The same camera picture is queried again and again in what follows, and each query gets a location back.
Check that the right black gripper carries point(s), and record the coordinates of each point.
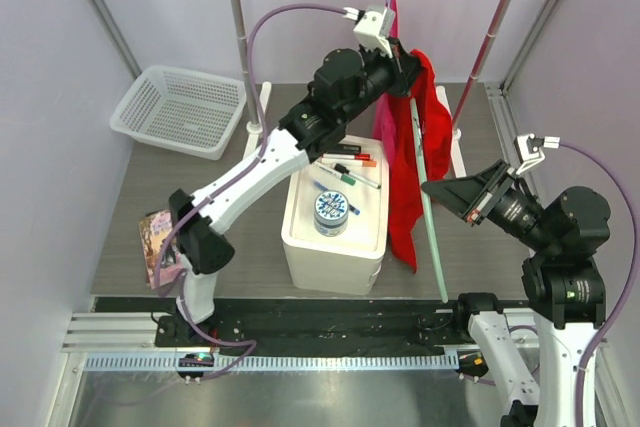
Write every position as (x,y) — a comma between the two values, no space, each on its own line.
(471,195)

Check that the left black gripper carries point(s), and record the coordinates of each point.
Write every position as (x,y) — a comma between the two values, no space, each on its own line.
(403,69)

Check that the mint green hanger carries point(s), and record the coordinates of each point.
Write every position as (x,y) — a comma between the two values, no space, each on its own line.
(426,202)

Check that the red t shirt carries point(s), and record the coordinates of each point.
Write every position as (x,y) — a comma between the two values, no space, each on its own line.
(405,205)

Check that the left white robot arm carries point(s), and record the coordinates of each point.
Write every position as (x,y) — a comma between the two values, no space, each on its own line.
(344,86)

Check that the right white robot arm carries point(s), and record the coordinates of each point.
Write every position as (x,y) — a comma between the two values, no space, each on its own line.
(563,287)

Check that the pink t shirt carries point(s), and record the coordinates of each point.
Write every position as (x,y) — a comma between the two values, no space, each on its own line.
(384,128)

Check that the red whiteboard marker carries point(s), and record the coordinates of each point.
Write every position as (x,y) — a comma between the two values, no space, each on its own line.
(351,157)

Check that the green highlighter marker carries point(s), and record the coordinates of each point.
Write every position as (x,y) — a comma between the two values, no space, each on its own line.
(345,149)

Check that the blue ballpoint pen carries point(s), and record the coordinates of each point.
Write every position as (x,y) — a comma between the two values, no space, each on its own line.
(324,188)

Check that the green capped white marker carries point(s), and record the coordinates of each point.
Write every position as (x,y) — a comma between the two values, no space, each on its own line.
(347,176)

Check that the blue patterned round tin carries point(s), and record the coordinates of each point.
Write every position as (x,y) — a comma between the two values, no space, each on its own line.
(331,212)

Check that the white foam box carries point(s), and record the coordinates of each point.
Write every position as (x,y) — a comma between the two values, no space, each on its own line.
(351,262)

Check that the white plastic basket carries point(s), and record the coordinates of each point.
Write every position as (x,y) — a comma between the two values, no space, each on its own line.
(181,110)

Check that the pink illustrated book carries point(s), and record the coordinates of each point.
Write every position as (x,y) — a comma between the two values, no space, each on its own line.
(161,268)

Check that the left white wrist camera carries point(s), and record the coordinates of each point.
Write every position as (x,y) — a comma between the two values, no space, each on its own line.
(372,27)

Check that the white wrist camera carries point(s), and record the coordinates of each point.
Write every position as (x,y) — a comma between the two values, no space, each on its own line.
(530,150)
(372,27)

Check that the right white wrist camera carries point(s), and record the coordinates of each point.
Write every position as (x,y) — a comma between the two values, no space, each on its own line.
(530,150)

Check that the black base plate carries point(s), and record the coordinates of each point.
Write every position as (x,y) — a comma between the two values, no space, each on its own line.
(345,328)

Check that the white slotted cable duct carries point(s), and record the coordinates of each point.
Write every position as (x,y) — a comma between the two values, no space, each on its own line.
(192,363)

